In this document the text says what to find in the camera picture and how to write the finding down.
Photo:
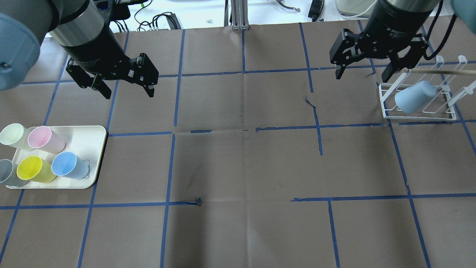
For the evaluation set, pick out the blue cup on tray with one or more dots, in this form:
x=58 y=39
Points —
x=69 y=165

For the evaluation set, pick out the pink cup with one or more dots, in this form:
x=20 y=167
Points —
x=45 y=139

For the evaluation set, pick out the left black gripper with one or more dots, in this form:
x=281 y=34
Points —
x=93 y=53

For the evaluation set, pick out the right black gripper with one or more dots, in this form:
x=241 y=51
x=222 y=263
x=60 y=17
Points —
x=393 y=25

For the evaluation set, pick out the pale green cup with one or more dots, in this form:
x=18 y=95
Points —
x=16 y=135

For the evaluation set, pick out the cream plastic tray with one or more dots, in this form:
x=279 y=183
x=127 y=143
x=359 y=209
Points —
x=87 y=142

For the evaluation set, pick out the grey cup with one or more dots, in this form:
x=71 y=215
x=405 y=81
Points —
x=8 y=174

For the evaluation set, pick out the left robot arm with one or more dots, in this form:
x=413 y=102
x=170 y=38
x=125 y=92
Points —
x=81 y=28

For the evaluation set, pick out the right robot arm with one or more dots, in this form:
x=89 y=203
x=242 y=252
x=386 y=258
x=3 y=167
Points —
x=463 y=9

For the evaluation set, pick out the yellow cup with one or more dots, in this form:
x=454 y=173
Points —
x=35 y=169

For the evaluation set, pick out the white wire cup rack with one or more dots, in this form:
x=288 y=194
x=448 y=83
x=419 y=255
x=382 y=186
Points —
x=452 y=82

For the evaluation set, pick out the aluminium frame post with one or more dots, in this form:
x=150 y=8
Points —
x=236 y=14

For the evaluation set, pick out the light blue cup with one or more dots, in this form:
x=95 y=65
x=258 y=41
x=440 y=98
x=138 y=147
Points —
x=415 y=97

